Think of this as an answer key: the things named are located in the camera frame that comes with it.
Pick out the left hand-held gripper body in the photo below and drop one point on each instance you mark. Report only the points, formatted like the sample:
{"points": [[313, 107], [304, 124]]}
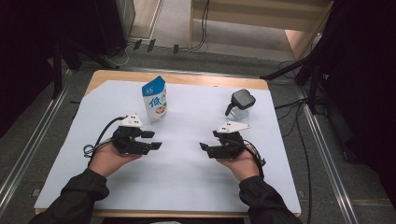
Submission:
{"points": [[127, 140]]}

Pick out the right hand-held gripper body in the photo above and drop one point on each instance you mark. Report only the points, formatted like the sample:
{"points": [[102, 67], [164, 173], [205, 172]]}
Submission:
{"points": [[230, 143]]}

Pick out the white and blue salt bag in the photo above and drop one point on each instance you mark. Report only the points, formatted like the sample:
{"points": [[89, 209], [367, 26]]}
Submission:
{"points": [[154, 99]]}

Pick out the clear jar with black lid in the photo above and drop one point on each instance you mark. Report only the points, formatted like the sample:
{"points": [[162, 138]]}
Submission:
{"points": [[242, 101]]}

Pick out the person's right hand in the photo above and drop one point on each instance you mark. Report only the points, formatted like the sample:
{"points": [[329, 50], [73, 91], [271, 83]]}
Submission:
{"points": [[243, 166]]}

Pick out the person's left hand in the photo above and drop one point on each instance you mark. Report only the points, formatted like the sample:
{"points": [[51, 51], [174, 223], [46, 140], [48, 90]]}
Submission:
{"points": [[106, 160]]}

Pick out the white table mat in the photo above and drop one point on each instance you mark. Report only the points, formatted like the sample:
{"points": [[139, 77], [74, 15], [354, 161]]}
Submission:
{"points": [[180, 177]]}

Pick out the wooden table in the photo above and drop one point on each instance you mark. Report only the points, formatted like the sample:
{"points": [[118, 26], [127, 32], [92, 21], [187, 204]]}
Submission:
{"points": [[186, 77]]}

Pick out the black metal stand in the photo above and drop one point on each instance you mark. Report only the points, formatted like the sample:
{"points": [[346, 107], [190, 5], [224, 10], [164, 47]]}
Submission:
{"points": [[57, 77]]}

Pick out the black tripod stand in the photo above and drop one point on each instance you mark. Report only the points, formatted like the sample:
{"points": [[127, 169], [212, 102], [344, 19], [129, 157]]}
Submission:
{"points": [[313, 87]]}

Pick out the dark cabinet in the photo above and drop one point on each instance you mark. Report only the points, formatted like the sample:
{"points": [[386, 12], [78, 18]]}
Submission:
{"points": [[109, 25]]}

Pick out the dark curtain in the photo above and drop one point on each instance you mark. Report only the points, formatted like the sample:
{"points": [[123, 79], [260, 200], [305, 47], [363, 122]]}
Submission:
{"points": [[25, 46], [367, 77]]}

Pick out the small black floor bracket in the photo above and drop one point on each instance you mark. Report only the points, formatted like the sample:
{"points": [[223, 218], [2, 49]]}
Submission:
{"points": [[151, 45], [176, 48], [137, 44]]}

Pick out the metal floor rail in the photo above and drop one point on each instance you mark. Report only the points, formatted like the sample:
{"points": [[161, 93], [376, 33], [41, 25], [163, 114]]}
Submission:
{"points": [[330, 168], [31, 149]]}

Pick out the light wooden shelf frame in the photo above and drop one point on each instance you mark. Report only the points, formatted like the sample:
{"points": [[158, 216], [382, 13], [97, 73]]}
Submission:
{"points": [[249, 25]]}

